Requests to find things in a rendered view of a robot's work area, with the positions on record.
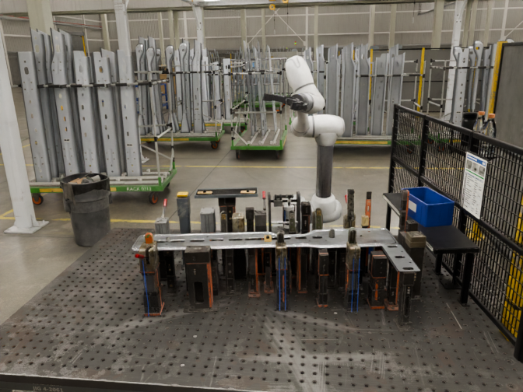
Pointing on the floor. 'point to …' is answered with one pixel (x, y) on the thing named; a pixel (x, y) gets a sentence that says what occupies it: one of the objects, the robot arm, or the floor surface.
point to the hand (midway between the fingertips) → (279, 101)
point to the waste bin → (87, 205)
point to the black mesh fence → (462, 209)
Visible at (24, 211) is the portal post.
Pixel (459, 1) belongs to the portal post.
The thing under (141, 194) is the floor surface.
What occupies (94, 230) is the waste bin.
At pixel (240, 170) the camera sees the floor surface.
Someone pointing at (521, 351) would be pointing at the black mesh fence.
